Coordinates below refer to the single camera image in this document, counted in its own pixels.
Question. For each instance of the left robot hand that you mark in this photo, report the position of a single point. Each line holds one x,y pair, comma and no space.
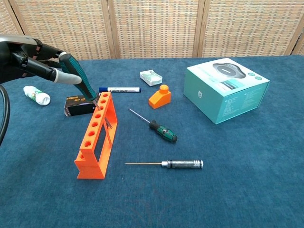
35,66

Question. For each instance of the orange tool rack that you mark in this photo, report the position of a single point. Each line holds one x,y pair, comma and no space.
91,169

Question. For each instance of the small green black screwdriver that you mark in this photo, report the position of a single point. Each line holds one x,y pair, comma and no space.
166,133

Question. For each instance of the silver precision screwdriver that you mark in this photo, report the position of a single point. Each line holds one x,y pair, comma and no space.
185,164

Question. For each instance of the white bottle green print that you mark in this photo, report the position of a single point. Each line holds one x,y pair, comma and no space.
38,96

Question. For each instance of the black rectangular box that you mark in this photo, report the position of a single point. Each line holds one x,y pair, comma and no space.
76,110

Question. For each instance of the blue whiteboard marker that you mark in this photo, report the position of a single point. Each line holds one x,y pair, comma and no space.
123,89

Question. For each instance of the white tissue packet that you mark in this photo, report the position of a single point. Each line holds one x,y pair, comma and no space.
152,78

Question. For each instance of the woven wooden folding screen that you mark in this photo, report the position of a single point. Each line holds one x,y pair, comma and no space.
154,28

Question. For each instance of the orange block with cylinder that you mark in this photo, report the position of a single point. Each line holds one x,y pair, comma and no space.
159,99

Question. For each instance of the teal product box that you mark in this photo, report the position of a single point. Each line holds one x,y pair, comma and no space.
209,95

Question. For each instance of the blue table cloth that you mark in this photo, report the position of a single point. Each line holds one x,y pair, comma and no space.
213,190

